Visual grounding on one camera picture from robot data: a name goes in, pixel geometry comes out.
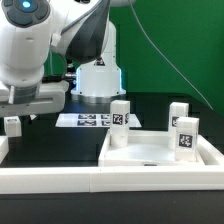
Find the white square table top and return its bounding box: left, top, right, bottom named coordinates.
left=98, top=130, right=204, bottom=167

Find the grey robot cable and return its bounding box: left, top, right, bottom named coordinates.
left=127, top=0, right=215, bottom=111

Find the marker sheet with tags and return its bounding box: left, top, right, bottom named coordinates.
left=56, top=113, right=141, bottom=128

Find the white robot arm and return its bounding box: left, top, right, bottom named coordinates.
left=0, top=0, right=136, bottom=118

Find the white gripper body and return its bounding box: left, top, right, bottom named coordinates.
left=0, top=81, right=69, bottom=117

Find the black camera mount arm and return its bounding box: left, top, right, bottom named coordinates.
left=63, top=59, right=76, bottom=80

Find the white U-shaped fence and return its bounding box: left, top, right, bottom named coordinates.
left=0, top=138, right=224, bottom=194

